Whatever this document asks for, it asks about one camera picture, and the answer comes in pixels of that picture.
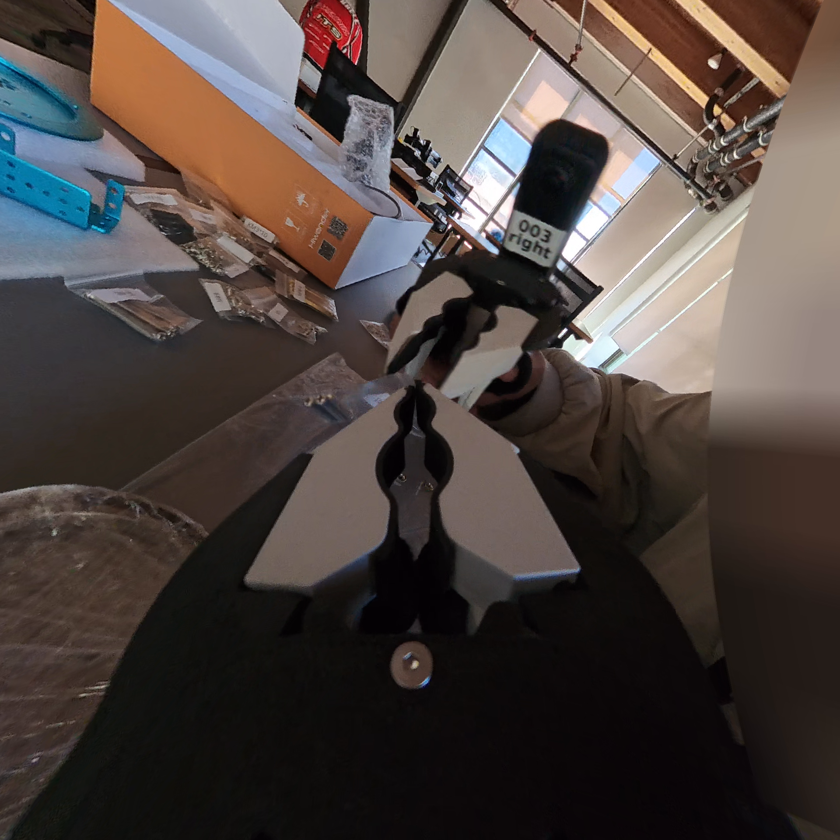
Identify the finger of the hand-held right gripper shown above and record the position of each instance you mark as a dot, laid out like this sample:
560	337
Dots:
502	341
417	321

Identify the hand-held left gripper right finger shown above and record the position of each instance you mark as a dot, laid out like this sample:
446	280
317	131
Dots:
505	512

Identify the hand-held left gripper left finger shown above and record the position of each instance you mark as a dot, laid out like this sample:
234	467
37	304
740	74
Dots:
315	518

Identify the clear plastic bag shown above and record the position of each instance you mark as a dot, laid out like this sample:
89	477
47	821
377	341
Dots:
262	426

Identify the person's right forearm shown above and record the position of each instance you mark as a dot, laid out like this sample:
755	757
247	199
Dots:
623	433

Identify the grey desk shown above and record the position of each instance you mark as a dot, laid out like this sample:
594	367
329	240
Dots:
98	394

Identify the person's right hand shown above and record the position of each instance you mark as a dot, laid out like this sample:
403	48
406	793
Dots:
508	400

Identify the window with roller blinds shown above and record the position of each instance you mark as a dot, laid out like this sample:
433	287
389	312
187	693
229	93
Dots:
495	161

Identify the bubble wrap package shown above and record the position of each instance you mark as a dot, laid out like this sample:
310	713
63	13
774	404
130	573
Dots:
364	144

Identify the black monitor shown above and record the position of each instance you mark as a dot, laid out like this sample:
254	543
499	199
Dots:
341	85

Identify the grey ceiling pipes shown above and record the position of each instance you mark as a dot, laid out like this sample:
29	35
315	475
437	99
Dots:
735	138

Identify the plastic-wrapped round metal disc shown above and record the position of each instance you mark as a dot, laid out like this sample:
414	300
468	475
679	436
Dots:
65	590

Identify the group of small screw bags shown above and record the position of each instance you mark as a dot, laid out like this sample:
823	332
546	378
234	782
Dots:
141	312

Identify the orange and white cardboard box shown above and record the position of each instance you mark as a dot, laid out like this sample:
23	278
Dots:
216	131

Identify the red and white bag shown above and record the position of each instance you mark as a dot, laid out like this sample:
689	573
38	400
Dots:
328	26

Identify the white foam sheet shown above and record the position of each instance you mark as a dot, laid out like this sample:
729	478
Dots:
65	249

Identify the blue curved metal plate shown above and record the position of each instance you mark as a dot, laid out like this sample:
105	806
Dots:
33	98

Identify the long blue perforated bracket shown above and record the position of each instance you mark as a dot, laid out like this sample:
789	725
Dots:
52	187

